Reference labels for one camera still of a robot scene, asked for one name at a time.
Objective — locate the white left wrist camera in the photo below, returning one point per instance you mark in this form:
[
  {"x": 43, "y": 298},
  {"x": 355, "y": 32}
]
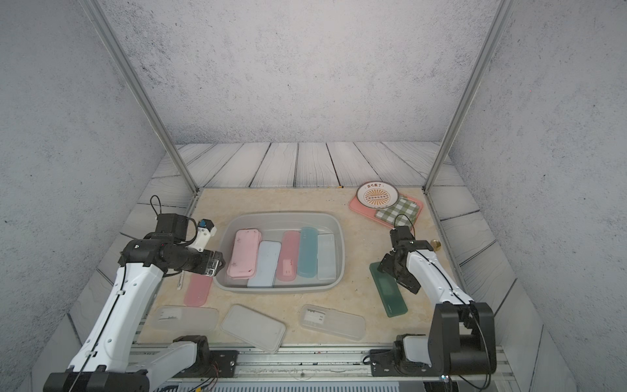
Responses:
[{"x": 205, "y": 231}]

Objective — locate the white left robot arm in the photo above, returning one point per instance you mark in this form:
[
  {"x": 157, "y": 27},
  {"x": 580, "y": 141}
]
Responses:
[{"x": 102, "y": 364}]

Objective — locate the teal pencil case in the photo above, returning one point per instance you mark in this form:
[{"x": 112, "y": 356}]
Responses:
[{"x": 307, "y": 266}]

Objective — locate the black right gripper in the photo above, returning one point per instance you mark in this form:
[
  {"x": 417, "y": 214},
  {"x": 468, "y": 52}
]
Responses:
[{"x": 385, "y": 265}]

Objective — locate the dark green pencil case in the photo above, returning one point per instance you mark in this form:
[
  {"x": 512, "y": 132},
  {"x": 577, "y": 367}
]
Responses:
[{"x": 390, "y": 295}]

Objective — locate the aluminium frame post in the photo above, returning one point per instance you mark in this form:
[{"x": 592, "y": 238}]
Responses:
[
  {"x": 503, "y": 13},
  {"x": 111, "y": 43}
]

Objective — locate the pink serving tray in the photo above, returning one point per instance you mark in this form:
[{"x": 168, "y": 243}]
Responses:
[{"x": 356, "y": 206}]

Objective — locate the light blue pencil case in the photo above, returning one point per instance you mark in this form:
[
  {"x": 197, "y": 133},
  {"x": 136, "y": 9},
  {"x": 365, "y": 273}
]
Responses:
[{"x": 267, "y": 262}]

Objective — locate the grey pencil case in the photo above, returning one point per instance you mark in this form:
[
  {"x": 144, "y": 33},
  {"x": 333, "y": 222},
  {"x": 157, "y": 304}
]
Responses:
[{"x": 254, "y": 328}]

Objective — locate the aluminium frame post right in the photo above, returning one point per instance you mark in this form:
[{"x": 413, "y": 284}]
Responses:
[{"x": 503, "y": 13}]

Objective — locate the pale pink pencil case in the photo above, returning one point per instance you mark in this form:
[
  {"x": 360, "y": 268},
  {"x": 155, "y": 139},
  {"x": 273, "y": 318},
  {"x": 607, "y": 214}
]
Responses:
[{"x": 243, "y": 261}]

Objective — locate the dark pink case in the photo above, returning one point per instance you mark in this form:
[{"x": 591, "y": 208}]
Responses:
[{"x": 198, "y": 290}]

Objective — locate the silver spoon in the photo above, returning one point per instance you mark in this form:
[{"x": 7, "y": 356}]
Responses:
[{"x": 180, "y": 281}]

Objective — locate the aluminium frame post left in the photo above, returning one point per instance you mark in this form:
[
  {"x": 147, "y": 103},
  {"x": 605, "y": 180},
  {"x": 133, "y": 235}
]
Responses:
[{"x": 111, "y": 43}]

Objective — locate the aluminium front rail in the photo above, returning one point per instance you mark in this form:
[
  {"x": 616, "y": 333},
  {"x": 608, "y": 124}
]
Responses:
[{"x": 300, "y": 364}]

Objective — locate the orange patterned plate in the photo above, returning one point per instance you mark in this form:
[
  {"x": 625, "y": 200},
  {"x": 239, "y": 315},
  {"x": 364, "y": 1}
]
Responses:
[{"x": 377, "y": 195}]

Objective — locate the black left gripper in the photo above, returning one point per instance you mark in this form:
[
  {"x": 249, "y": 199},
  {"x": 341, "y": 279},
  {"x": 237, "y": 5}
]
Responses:
[{"x": 206, "y": 266}]

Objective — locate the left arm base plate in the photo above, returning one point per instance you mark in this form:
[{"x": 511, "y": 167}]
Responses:
[{"x": 220, "y": 362}]

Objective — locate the clear case with label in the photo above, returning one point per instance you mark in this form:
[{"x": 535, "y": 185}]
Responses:
[{"x": 332, "y": 322}]

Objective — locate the grey plastic storage box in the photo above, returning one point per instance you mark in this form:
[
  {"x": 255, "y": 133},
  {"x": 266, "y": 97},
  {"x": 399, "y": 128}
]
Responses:
[{"x": 272, "y": 226}]

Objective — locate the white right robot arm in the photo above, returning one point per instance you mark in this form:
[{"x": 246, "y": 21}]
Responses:
[{"x": 462, "y": 340}]

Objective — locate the green checkered cloth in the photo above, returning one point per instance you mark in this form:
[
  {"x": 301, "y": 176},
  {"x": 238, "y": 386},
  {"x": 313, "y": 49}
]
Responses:
[{"x": 404, "y": 212}]

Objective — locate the translucent pink pencil case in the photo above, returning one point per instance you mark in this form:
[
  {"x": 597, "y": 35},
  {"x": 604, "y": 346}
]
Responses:
[{"x": 288, "y": 256}]

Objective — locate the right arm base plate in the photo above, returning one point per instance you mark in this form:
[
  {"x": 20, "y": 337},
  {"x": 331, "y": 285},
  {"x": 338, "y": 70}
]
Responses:
[{"x": 382, "y": 362}]

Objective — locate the gold spoon dark handle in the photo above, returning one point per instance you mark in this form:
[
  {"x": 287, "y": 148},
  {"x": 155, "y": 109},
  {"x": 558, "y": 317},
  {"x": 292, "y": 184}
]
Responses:
[{"x": 435, "y": 244}]

